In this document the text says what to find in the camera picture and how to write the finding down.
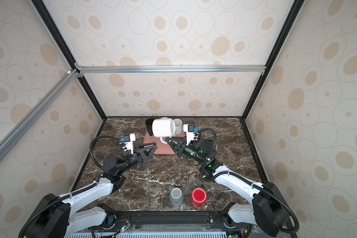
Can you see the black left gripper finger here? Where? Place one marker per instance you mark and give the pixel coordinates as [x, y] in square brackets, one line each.
[144, 157]
[152, 146]

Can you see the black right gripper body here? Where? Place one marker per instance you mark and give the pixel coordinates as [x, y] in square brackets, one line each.
[192, 153]

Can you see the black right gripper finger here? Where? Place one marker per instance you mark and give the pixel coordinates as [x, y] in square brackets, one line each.
[176, 141]
[178, 148]

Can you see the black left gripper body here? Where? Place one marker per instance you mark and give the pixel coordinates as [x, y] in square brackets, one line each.
[130, 162]

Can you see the pink rectangular tray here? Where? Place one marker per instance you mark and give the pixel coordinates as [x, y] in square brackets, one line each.
[162, 149]

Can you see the white mug with handle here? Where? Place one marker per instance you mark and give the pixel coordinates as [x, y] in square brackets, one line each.
[178, 126]

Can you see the white mug front row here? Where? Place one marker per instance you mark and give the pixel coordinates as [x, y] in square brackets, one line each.
[164, 127]

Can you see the tall grey mug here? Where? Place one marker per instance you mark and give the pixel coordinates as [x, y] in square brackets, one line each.
[189, 121]

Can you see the black mug white rim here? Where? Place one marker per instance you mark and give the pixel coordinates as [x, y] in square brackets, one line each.
[149, 126]

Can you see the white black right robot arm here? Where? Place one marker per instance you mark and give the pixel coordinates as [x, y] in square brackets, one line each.
[268, 209]

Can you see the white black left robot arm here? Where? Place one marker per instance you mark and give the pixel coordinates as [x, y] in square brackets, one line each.
[77, 202]

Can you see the small grey mug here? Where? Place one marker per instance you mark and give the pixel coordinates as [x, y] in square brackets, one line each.
[176, 197]

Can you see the red glass cup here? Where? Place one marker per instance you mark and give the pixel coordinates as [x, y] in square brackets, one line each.
[198, 198]

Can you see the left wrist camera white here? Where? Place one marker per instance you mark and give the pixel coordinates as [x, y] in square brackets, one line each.
[126, 144]

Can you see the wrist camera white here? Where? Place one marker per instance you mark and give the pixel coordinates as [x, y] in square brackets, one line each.
[191, 133]
[126, 144]

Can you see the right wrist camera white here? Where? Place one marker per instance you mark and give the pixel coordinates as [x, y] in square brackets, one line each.
[191, 133]

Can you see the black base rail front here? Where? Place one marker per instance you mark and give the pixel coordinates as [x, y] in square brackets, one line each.
[206, 220]

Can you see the silver aluminium rail back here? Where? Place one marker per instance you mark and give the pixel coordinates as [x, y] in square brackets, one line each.
[172, 69]

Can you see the silver aluminium rail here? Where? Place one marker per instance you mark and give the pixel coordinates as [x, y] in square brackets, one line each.
[172, 69]
[14, 136]

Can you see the silver aluminium rail left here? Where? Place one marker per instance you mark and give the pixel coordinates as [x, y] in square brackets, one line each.
[14, 136]

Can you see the black frame post left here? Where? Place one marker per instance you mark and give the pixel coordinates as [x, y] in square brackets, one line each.
[46, 17]

